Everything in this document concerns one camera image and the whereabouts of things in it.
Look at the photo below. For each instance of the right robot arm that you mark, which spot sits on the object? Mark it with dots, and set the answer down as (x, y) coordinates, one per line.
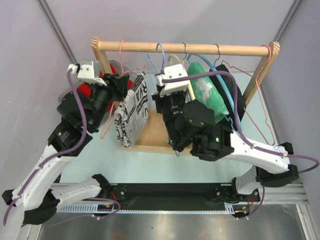
(193, 124)

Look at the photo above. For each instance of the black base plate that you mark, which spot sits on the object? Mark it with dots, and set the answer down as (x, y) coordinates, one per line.
(184, 197)

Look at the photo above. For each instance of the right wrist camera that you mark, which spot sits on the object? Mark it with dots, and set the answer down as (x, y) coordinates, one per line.
(165, 81)

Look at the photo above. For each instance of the red trousers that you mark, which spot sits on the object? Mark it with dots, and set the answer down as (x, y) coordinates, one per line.
(86, 90)

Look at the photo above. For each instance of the cream wooden hanger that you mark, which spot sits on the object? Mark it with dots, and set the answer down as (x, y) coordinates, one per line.
(179, 61)

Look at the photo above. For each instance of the clear plastic bin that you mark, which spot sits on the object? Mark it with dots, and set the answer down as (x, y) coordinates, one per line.
(77, 83)

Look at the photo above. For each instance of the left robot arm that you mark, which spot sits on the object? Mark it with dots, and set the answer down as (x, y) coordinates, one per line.
(34, 202)

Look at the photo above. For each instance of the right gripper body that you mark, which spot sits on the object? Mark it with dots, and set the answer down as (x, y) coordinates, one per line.
(169, 106)

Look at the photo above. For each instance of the aluminium rail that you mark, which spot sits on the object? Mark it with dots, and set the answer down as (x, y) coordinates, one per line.
(289, 194)

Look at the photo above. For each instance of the wooden clothes rack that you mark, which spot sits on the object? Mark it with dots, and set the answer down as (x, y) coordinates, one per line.
(153, 138)

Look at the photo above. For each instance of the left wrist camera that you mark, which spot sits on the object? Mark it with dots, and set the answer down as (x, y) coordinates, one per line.
(87, 71)

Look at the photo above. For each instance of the green tie-dye trousers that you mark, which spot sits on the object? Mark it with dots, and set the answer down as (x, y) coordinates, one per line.
(206, 93)

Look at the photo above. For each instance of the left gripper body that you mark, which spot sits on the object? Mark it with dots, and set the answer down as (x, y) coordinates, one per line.
(101, 96)

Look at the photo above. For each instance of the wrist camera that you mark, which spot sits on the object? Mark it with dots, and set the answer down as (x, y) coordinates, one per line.
(87, 71)
(165, 81)

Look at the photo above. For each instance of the black white print trousers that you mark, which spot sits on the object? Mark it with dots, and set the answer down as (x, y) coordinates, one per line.
(132, 113)

